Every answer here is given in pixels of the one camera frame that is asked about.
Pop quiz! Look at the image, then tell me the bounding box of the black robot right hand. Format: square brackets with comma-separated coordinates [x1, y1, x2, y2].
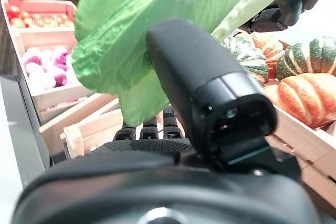
[12, 18, 322, 224]

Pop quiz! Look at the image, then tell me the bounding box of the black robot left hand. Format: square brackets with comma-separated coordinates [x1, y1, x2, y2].
[244, 0, 334, 33]

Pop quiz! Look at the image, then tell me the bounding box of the large orange pumpkin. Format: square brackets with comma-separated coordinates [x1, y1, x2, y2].
[251, 32, 286, 78]

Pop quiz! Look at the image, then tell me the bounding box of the green striped pumpkin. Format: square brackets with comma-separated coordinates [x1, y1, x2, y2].
[222, 35, 270, 86]
[275, 36, 336, 81]

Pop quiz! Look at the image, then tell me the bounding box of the small orange pumpkin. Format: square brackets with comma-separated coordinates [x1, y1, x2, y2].
[264, 73, 336, 130]

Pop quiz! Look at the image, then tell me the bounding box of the purple white onion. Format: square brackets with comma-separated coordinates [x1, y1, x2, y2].
[22, 48, 43, 66]
[51, 47, 70, 63]
[47, 68, 68, 87]

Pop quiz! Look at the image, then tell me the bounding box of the wooden pumpkin crate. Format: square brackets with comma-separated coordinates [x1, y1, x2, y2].
[262, 84, 336, 164]

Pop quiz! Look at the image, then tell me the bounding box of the wooden onion crate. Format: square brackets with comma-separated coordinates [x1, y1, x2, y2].
[12, 28, 98, 112]

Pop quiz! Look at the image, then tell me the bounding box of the pile of red apples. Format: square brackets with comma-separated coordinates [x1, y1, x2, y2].
[1, 0, 78, 36]

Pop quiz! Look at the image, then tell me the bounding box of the red tomato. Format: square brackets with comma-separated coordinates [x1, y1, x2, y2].
[9, 17, 26, 28]

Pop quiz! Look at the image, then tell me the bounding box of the wooden display shelf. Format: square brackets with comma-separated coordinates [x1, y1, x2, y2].
[39, 28, 336, 219]
[0, 0, 127, 188]

